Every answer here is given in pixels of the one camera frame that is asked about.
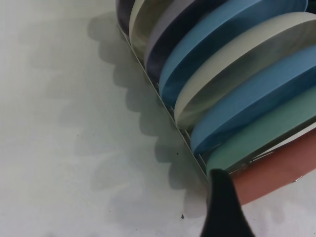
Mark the pink round plate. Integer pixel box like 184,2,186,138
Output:
228,126,316,206

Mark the beige round plate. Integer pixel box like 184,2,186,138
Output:
174,11,316,131
128,0,179,60

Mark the dark purple round plate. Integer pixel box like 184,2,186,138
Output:
115,0,139,36

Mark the green round plate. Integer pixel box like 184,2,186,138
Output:
206,85,316,179

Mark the silver wire plate rack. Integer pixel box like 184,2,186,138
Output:
116,22,316,182

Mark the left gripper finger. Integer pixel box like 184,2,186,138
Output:
199,168,256,237

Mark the blue round plate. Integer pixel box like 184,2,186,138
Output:
190,44,316,156
158,0,310,107

